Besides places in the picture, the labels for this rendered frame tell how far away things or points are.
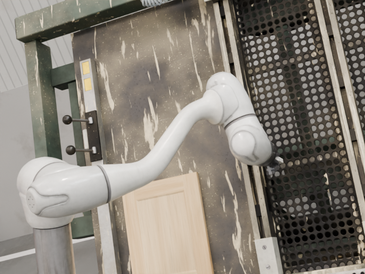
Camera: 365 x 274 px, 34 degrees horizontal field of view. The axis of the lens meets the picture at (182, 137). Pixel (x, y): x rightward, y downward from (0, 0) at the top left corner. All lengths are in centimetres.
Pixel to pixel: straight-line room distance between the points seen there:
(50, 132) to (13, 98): 264
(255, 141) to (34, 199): 61
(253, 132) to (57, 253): 62
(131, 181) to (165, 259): 77
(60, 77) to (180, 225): 85
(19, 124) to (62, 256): 364
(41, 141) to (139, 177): 103
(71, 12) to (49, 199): 121
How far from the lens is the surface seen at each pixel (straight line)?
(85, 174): 147
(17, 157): 536
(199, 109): 169
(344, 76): 208
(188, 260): 220
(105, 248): 232
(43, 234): 163
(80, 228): 247
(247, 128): 167
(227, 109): 172
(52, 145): 252
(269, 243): 206
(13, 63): 508
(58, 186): 144
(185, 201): 221
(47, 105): 257
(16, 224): 569
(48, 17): 257
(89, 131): 239
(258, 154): 168
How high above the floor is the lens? 206
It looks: 19 degrees down
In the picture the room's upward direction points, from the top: 21 degrees counter-clockwise
